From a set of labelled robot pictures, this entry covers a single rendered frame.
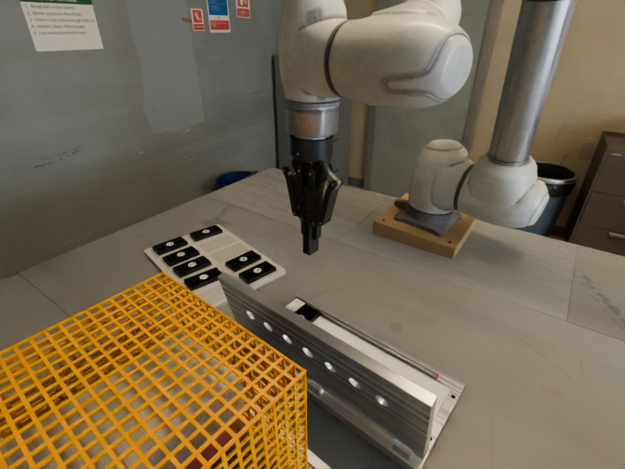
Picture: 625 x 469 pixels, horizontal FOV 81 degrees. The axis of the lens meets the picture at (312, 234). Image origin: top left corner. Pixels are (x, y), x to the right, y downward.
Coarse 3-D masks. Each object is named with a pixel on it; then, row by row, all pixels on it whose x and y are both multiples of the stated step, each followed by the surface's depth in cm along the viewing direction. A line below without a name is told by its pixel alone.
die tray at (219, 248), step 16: (192, 240) 122; (208, 240) 122; (224, 240) 122; (240, 240) 122; (160, 256) 114; (208, 256) 114; (224, 256) 114; (240, 272) 106; (208, 288) 99; (256, 288) 101; (224, 304) 95
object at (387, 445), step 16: (384, 352) 79; (400, 352) 78; (416, 368) 75; (432, 368) 74; (448, 384) 71; (464, 384) 71; (320, 400) 69; (336, 400) 68; (448, 400) 68; (336, 416) 67; (352, 416) 66; (448, 416) 66; (368, 432) 63; (432, 432) 63; (384, 448) 61; (400, 448) 59; (432, 448) 62; (400, 464) 60; (416, 464) 58
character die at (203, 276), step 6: (210, 270) 105; (216, 270) 105; (192, 276) 102; (198, 276) 102; (204, 276) 102; (210, 276) 102; (216, 276) 102; (186, 282) 100; (192, 282) 101; (198, 282) 100; (204, 282) 100; (210, 282) 101; (192, 288) 98
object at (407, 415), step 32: (224, 288) 72; (256, 320) 71; (288, 320) 60; (288, 352) 69; (320, 352) 59; (352, 352) 54; (320, 384) 68; (352, 384) 58; (384, 384) 51; (416, 384) 49; (384, 416) 57; (416, 416) 50; (416, 448) 56
